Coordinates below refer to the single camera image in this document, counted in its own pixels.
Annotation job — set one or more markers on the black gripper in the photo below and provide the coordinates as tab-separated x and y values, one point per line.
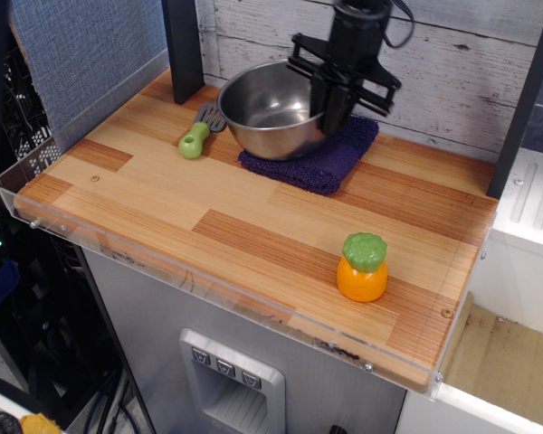
344	70

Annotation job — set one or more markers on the stainless steel pot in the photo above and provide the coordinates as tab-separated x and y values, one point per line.
267	109

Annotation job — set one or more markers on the purple towel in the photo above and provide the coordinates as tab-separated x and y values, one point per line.
324	170

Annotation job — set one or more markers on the orange toy carrot green top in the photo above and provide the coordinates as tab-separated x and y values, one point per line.
362	271

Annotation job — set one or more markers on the blue fabric panel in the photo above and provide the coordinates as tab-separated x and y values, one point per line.
88	58

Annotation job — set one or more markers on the black plastic crate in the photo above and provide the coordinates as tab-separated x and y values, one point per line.
24	119

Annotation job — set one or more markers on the white toy sink unit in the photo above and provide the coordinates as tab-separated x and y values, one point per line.
493	368

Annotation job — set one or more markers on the clear acrylic table guard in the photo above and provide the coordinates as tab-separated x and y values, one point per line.
270	251

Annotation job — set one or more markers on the green handled grey spatula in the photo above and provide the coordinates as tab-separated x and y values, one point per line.
208	120

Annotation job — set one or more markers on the left dark grey post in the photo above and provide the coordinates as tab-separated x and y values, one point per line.
184	49

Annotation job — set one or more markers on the dark grey post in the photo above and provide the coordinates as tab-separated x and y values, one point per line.
184	49
519	122

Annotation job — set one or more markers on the right dark grey post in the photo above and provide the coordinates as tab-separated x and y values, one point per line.
519	122

